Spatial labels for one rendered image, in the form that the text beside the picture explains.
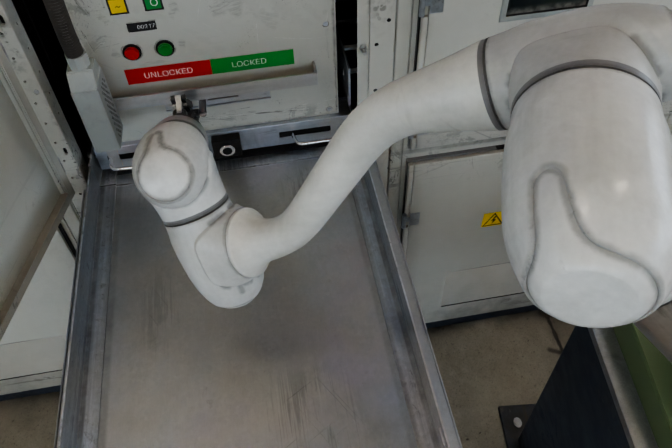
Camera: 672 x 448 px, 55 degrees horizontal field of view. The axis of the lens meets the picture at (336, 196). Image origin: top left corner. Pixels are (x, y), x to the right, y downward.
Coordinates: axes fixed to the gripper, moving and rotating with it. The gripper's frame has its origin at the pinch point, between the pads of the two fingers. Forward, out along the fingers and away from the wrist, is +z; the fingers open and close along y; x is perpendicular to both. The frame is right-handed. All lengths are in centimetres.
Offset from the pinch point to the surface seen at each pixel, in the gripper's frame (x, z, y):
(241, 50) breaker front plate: 11.4, 2.0, -10.9
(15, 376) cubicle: -66, 45, 75
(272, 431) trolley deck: 8, -39, 44
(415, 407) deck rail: 31, -40, 43
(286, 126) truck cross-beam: 18.2, 10.8, 6.7
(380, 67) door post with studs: 37.5, 0.6, -4.5
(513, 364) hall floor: 78, 39, 96
